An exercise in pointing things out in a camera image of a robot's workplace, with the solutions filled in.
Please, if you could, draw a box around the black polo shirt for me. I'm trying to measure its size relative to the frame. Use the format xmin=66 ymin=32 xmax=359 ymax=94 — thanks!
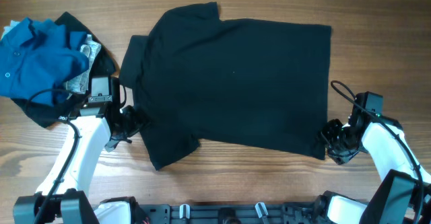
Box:
xmin=119 ymin=2 xmax=332 ymax=170

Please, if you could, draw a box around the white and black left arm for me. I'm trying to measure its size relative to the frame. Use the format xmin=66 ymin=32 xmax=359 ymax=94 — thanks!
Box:
xmin=13 ymin=105 xmax=150 ymax=223

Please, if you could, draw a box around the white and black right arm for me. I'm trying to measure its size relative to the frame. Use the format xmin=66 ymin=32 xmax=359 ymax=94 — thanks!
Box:
xmin=313 ymin=115 xmax=430 ymax=223

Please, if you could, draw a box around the grey patterned garment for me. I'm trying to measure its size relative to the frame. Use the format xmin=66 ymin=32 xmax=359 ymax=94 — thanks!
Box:
xmin=63 ymin=34 xmax=102 ymax=96

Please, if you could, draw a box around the black shirt in pile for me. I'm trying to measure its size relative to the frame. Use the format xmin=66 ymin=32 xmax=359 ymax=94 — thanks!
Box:
xmin=12 ymin=11 xmax=116 ymax=128

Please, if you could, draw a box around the blue polo shirt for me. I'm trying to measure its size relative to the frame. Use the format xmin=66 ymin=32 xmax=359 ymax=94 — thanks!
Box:
xmin=1 ymin=17 xmax=89 ymax=106

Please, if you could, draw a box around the white garment under pile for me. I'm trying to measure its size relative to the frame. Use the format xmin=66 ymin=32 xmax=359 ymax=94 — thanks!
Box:
xmin=1 ymin=20 xmax=21 ymax=39

